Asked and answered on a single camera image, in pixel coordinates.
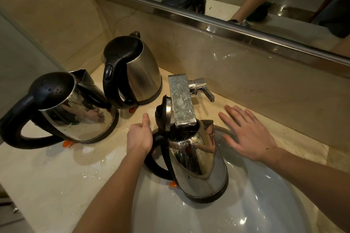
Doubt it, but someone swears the chrome square faucet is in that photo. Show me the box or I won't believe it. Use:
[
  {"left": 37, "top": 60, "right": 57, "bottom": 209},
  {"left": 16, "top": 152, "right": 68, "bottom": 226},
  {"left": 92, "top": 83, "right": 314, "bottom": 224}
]
[{"left": 168, "top": 74, "right": 215, "bottom": 128}]

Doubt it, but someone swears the brushed steel electric kettle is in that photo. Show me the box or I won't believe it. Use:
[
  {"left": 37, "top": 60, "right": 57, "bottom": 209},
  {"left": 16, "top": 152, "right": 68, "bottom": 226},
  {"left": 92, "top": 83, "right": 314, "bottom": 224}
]
[{"left": 101, "top": 31, "right": 163, "bottom": 113}]

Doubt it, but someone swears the person's left hand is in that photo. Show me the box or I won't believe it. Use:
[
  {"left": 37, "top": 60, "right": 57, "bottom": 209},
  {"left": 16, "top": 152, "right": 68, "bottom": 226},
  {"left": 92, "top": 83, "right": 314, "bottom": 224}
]
[{"left": 126, "top": 113, "right": 156, "bottom": 159}]

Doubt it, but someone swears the polished steel electric kettle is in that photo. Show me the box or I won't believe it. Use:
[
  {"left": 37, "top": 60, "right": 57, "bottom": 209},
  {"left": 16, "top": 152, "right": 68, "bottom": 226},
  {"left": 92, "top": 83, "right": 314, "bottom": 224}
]
[
  {"left": 0, "top": 69, "right": 120, "bottom": 150},
  {"left": 144, "top": 95, "right": 229, "bottom": 204}
]

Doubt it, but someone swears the person's right hand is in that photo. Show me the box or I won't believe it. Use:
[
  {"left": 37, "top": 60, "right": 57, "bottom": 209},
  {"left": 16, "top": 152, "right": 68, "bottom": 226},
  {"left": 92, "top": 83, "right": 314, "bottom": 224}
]
[{"left": 218, "top": 104, "right": 279, "bottom": 163}]

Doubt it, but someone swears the grey cabinet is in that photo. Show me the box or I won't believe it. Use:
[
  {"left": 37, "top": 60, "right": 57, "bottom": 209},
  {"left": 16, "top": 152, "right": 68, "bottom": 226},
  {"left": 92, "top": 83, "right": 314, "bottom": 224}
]
[{"left": 0, "top": 183, "right": 36, "bottom": 233}]

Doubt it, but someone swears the white sink basin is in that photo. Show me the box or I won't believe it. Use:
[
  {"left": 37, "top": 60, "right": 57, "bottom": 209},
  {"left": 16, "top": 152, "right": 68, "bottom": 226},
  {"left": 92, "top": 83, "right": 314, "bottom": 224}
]
[{"left": 131, "top": 124, "right": 313, "bottom": 233}]

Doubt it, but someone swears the person's left forearm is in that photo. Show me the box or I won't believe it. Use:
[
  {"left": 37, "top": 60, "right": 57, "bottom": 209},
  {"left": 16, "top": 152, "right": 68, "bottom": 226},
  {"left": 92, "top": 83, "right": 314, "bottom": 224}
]
[{"left": 72, "top": 151, "right": 153, "bottom": 233}]

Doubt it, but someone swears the person's right forearm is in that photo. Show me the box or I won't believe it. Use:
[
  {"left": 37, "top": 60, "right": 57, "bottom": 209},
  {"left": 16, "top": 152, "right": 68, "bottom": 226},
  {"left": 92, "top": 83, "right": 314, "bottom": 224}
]
[{"left": 260, "top": 147, "right": 350, "bottom": 233}]

